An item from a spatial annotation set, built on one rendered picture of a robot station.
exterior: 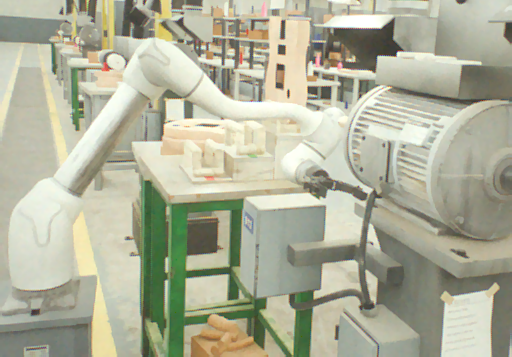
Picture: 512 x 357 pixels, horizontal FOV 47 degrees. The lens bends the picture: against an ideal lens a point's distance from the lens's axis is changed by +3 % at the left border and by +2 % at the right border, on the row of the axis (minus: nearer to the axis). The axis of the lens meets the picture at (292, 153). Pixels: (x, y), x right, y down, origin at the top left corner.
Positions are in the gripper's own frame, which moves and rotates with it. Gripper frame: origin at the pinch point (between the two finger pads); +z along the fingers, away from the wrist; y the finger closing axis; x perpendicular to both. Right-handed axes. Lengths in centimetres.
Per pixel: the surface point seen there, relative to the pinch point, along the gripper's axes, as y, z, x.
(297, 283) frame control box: 28.6, 35.9, -12.7
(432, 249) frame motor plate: 18, 63, 6
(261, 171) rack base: 5, -54, -7
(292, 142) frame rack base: -5, -54, 6
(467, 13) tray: 6, 42, 50
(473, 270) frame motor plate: 15, 71, 5
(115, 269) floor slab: 23, -207, -108
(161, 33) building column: -80, -729, 47
